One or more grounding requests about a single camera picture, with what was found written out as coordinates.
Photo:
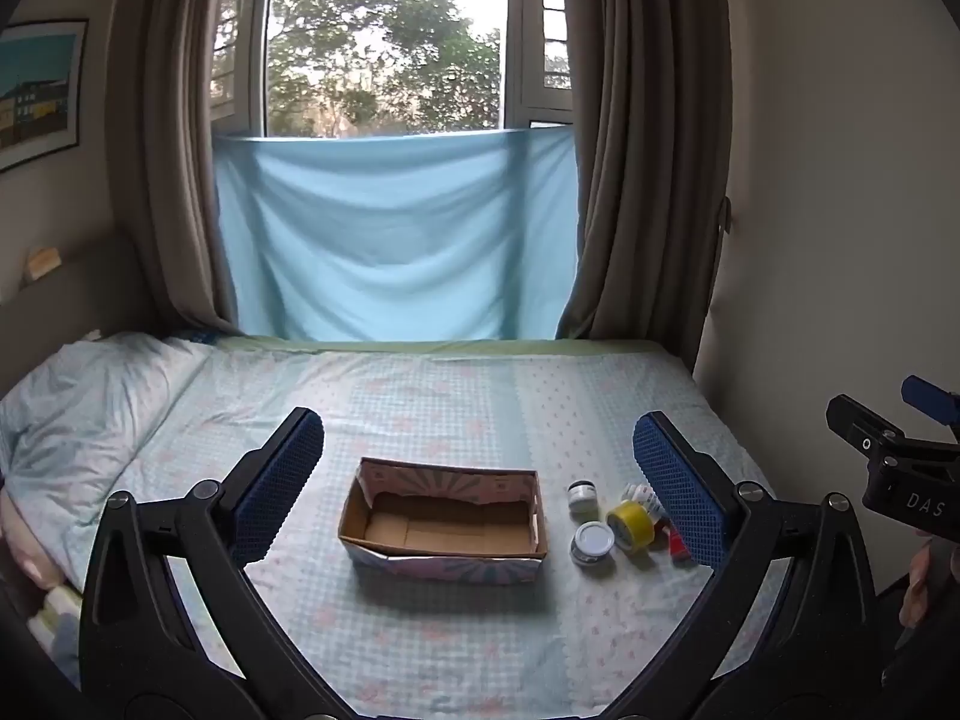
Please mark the small dark-lid jar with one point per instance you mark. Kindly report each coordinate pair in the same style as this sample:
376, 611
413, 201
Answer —
583, 499

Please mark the light blue hanging cloth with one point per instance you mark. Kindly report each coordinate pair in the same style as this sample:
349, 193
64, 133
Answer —
390, 240

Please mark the small red object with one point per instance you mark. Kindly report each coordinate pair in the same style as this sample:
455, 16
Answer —
677, 544

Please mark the small beige object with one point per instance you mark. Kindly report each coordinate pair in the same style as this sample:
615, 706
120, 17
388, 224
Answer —
43, 262

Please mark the bow-print checked bed sheet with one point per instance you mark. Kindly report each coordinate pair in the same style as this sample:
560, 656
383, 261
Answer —
450, 405

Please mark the window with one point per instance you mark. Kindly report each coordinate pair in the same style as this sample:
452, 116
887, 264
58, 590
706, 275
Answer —
382, 37

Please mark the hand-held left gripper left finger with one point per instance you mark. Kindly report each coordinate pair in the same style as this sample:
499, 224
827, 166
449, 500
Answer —
277, 487

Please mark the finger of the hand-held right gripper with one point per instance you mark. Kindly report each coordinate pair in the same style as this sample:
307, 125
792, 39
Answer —
862, 427
934, 401

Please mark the cardboard box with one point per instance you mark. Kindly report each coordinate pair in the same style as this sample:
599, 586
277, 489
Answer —
442, 521

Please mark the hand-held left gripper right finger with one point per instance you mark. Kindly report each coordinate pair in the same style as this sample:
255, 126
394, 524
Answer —
679, 495

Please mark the pale green white-lidded jar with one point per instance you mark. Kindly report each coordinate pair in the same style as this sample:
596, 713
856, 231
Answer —
592, 544

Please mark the light blue pillow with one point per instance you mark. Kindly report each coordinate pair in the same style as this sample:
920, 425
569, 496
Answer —
90, 405

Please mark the yellow tape roll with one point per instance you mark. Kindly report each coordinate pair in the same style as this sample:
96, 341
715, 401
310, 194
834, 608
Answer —
630, 529

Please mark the pale yellow cloth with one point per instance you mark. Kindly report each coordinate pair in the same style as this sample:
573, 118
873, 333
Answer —
56, 615

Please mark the person's right hand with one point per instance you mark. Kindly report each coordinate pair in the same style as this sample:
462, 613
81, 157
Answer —
919, 585

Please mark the framed wall poster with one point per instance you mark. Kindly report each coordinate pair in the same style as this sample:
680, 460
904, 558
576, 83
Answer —
37, 90

